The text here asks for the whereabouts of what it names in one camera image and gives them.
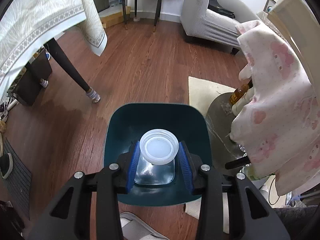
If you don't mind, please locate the picture frame on desk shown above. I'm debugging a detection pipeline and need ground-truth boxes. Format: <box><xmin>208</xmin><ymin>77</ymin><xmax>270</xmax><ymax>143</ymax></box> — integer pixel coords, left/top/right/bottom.
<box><xmin>263</xmin><ymin>0</ymin><xmax>276</xmax><ymax>13</ymax></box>

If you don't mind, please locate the black bag on armchair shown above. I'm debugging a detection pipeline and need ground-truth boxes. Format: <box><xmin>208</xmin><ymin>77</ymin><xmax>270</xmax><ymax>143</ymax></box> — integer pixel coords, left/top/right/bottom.
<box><xmin>208</xmin><ymin>0</ymin><xmax>235</xmax><ymax>19</ymax></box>

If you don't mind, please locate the grey armchair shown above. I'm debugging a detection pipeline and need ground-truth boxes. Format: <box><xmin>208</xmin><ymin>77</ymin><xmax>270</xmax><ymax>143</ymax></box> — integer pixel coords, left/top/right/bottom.
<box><xmin>180</xmin><ymin>0</ymin><xmax>259</xmax><ymax>55</ymax></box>

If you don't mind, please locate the cream floor rug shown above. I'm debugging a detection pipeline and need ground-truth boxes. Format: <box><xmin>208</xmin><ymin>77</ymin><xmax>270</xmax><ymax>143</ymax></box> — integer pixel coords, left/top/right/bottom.
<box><xmin>188</xmin><ymin>76</ymin><xmax>235</xmax><ymax>116</ymax></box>

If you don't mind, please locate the cardboard box on floor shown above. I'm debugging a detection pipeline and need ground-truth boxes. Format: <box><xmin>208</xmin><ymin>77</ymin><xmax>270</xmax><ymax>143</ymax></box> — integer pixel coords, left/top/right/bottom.
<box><xmin>98</xmin><ymin>4</ymin><xmax>124</xmax><ymax>29</ymax></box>

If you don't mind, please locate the cream patterned tablecloth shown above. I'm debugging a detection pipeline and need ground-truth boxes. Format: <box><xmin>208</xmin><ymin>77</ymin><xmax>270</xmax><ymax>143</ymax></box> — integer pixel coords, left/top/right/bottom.
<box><xmin>1</xmin><ymin>0</ymin><xmax>107</xmax><ymax>98</ymax></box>

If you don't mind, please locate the pink patterned tablecloth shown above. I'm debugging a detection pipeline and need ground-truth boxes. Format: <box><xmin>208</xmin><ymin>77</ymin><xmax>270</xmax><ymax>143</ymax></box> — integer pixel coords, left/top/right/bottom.
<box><xmin>230</xmin><ymin>20</ymin><xmax>319</xmax><ymax>195</ymax></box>

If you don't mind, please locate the round table base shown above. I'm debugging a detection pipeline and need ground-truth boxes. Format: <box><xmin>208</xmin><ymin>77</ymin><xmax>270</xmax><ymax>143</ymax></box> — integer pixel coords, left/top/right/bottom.
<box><xmin>205</xmin><ymin>92</ymin><xmax>245</xmax><ymax>176</ymax></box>

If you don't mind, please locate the dark teal trash bin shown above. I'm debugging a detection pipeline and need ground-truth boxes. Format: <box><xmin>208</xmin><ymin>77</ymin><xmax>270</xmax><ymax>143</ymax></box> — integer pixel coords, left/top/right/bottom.
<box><xmin>104</xmin><ymin>103</ymin><xmax>212</xmax><ymax>206</ymax></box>

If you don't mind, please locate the white plastic lid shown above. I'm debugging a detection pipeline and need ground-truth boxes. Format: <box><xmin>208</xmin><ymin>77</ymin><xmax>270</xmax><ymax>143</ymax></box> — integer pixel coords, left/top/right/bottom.
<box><xmin>139</xmin><ymin>129</ymin><xmax>179</xmax><ymax>165</ymax></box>

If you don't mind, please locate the black table leg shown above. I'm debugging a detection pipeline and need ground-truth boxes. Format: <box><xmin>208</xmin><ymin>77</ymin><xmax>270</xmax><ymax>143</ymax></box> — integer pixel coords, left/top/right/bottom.
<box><xmin>44</xmin><ymin>38</ymin><xmax>101</xmax><ymax>103</ymax></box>

